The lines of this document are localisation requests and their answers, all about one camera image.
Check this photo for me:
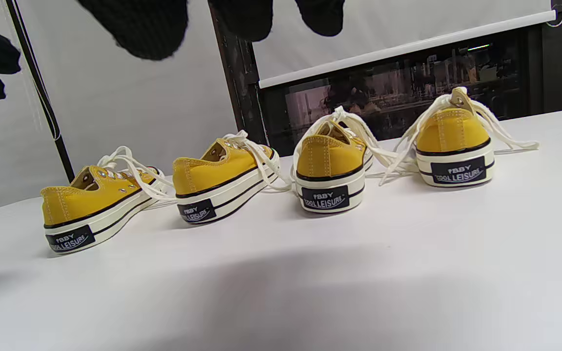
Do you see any person's right hand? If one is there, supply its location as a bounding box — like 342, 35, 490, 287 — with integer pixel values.
0, 0, 346, 101

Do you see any thin black window post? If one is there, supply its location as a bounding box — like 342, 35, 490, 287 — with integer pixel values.
5, 0, 76, 183

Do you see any dark window frame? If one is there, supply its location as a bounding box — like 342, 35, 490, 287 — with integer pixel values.
208, 0, 562, 144

